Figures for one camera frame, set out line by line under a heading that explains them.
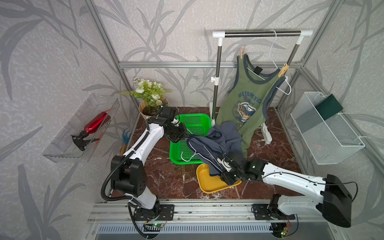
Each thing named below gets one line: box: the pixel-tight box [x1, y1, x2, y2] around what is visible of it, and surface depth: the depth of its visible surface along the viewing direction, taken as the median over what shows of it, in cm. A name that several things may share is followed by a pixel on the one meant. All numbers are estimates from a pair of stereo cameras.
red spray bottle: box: [70, 111, 107, 151], surface depth 65 cm
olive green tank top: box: [217, 54, 286, 158], surface depth 88 cm
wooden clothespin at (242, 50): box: [240, 46, 246, 60], surface depth 86 cm
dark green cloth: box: [315, 93, 344, 121], surface depth 72 cm
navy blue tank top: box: [186, 121, 245, 176], surface depth 89 cm
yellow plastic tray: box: [196, 163, 242, 194], surface depth 84 cm
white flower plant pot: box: [118, 77, 169, 120], surface depth 93 cm
